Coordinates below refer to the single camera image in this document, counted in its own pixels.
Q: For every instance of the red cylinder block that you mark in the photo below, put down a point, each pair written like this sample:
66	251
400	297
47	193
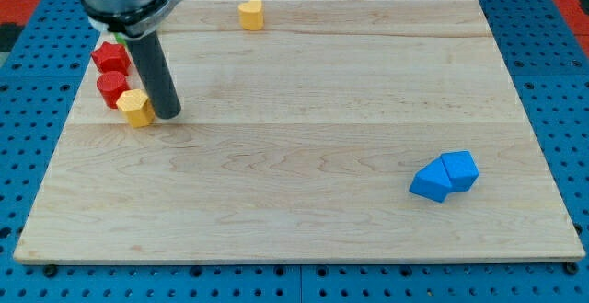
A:
110	86

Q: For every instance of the yellow hexagon block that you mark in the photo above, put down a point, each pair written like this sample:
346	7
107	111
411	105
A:
136	107

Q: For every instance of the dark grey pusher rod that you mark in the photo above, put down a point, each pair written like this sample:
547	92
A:
151	64

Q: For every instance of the red star block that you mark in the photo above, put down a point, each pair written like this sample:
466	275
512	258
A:
109	57

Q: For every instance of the wooden board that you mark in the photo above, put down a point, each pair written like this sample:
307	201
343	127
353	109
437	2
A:
298	144

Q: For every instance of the green block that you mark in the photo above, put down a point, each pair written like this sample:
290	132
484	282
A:
120	40

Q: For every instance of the yellow heart block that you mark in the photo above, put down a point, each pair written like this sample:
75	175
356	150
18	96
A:
251	15

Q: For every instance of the blue triangle block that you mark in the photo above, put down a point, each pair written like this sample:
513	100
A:
432	182

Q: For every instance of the blue cube block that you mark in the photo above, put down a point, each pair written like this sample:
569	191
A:
461	169

